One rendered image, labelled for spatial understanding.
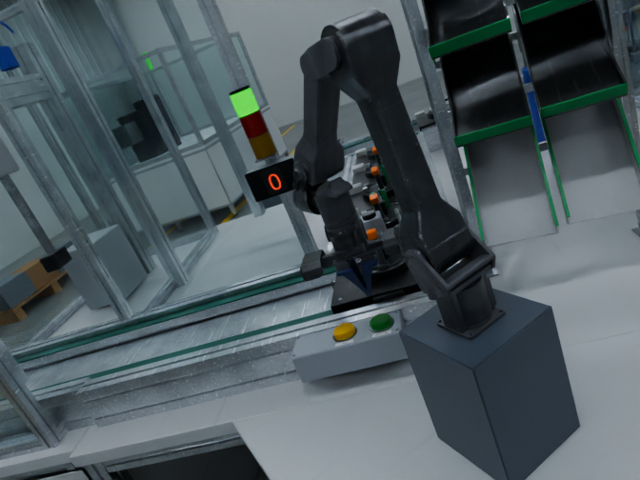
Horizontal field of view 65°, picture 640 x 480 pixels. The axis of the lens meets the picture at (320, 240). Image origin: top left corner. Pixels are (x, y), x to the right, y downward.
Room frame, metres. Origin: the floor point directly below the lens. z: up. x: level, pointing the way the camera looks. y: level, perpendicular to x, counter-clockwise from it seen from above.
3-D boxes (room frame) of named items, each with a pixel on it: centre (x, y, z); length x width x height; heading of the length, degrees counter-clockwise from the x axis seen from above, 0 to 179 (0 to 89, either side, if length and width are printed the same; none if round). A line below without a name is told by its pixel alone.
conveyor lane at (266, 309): (1.08, 0.17, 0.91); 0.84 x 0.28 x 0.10; 75
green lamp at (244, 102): (1.14, 0.04, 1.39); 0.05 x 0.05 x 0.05
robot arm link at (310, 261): (0.78, -0.05, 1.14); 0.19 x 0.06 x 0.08; 76
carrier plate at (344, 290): (0.98, -0.11, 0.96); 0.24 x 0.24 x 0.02; 75
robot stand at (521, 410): (0.55, -0.14, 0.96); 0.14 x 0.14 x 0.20; 22
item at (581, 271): (1.41, -0.23, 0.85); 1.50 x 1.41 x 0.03; 75
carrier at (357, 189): (1.47, -0.24, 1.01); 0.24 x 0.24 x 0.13; 75
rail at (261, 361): (0.91, 0.19, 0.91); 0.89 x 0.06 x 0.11; 75
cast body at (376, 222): (0.99, -0.12, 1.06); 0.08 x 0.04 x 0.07; 166
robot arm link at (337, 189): (0.78, -0.05, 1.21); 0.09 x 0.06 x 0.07; 22
